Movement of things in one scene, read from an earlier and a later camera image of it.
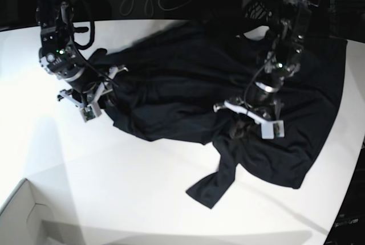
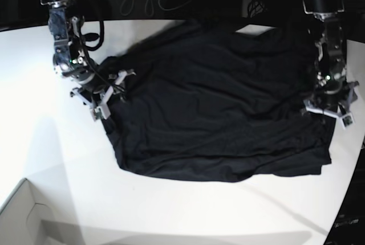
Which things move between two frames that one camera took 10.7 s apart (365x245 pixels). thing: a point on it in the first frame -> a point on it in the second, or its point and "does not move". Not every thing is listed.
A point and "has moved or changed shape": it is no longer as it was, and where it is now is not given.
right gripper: [263, 106] -> [336, 103]
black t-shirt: [169, 82] has moved or changed shape
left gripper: [86, 90] -> [96, 92]
